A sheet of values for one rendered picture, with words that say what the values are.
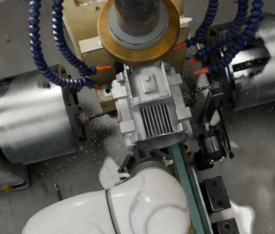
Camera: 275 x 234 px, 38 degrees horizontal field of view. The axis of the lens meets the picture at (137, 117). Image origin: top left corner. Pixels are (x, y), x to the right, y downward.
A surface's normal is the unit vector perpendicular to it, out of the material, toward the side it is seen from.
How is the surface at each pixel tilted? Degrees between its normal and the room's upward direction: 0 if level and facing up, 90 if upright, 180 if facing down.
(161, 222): 22
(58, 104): 13
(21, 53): 0
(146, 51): 0
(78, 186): 0
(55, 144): 62
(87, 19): 90
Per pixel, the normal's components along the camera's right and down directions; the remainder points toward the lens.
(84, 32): 0.25, 0.92
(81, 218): -0.07, -0.49
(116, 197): -0.31, -0.72
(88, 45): -0.04, -0.29
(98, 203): -0.06, -0.73
